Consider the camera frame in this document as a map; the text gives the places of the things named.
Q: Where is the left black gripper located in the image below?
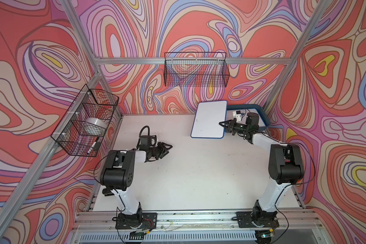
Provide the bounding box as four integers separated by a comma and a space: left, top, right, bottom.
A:
147, 142, 171, 161

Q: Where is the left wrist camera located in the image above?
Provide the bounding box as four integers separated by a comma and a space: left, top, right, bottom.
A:
138, 135, 157, 150

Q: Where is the silver tape roll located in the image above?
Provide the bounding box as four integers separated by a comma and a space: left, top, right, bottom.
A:
80, 118, 107, 137

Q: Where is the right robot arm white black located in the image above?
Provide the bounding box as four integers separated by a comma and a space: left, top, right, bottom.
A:
219, 119, 305, 228

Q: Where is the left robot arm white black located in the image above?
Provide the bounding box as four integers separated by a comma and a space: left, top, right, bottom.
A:
98, 142, 173, 230

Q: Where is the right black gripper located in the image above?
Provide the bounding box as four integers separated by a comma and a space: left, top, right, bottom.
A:
219, 117, 249, 135

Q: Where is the left black wire basket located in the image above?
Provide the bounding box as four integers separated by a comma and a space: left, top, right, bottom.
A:
51, 85, 119, 157

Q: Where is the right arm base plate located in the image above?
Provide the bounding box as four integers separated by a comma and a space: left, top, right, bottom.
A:
232, 211, 280, 229

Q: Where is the blue-framed whiteboard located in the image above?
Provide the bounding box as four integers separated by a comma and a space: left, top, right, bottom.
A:
191, 101, 228, 139

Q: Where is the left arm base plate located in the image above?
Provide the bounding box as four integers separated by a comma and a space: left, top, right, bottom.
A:
112, 212, 158, 230

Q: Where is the marker in wire basket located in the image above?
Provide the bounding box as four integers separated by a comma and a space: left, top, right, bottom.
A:
87, 137, 100, 155

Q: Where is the black wire basket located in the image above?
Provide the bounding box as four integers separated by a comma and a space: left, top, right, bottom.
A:
164, 51, 230, 88
51, 85, 119, 157

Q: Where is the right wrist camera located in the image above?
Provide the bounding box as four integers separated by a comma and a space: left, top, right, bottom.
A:
232, 109, 259, 122

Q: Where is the back black wire basket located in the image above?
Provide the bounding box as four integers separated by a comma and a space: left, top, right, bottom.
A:
164, 51, 230, 88

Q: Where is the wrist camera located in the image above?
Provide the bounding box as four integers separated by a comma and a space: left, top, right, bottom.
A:
138, 135, 157, 150
232, 109, 259, 122

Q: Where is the teal plastic storage box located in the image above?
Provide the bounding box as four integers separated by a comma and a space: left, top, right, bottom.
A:
226, 104, 270, 131

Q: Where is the aluminium front rail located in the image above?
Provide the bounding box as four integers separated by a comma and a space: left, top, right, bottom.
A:
72, 208, 324, 233

